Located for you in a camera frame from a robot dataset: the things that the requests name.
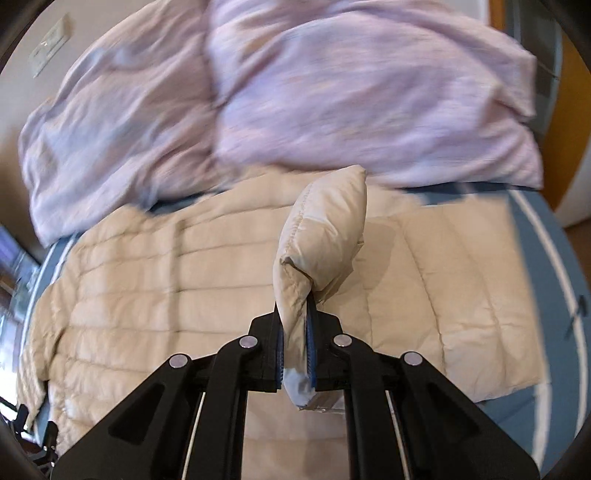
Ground lilac floral duvet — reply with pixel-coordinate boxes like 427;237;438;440
18;1;543;246

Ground blue white striped bedsheet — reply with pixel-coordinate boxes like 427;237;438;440
27;181;585;480

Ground wooden glass wardrobe door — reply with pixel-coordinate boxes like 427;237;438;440
485;1;590;227

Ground beige quilted down jacket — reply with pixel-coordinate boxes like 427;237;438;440
17;166;546;479

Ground white wall socket plate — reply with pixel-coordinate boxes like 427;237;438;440
29;14;72;78

